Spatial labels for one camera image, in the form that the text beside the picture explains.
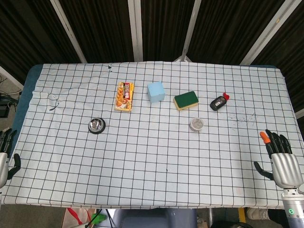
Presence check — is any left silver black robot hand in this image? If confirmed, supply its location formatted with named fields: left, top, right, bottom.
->
left=0, top=129, right=21, bottom=189

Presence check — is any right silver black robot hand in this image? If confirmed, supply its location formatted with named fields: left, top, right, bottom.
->
left=253, top=129, right=304, bottom=190

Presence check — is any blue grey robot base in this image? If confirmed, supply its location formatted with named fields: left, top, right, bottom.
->
left=111, top=209, right=198, bottom=228

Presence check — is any red white bag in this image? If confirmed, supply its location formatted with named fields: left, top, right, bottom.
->
left=62, top=208, right=97, bottom=228

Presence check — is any black bottle with red cap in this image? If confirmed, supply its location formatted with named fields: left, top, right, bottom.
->
left=209, top=92, right=231, bottom=112

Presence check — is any round silver tin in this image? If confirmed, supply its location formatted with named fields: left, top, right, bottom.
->
left=189, top=117, right=205, bottom=132

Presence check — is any small steel bowl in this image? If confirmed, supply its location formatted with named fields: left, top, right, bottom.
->
left=88, top=117, right=106, bottom=135

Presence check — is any green object on floor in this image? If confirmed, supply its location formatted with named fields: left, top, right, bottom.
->
left=91, top=213, right=107, bottom=226

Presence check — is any green yellow sponge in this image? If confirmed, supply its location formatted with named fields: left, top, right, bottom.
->
left=172, top=91, right=199, bottom=112

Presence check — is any white checkered tablecloth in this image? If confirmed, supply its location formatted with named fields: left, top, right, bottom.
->
left=0, top=62, right=304, bottom=210

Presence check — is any orange snack box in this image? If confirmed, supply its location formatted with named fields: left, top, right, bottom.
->
left=114, top=81, right=135, bottom=112

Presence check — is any light blue foam cube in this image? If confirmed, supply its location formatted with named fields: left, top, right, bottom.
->
left=147, top=81, right=166, bottom=104

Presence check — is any black cables bundle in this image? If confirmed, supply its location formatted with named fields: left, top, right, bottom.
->
left=0, top=73, right=19, bottom=118

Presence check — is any white partition frame post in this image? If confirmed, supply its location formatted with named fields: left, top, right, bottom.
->
left=50, top=0, right=87, bottom=64
left=127, top=0, right=144, bottom=63
left=174, top=0, right=202, bottom=63
left=239, top=0, right=297, bottom=65

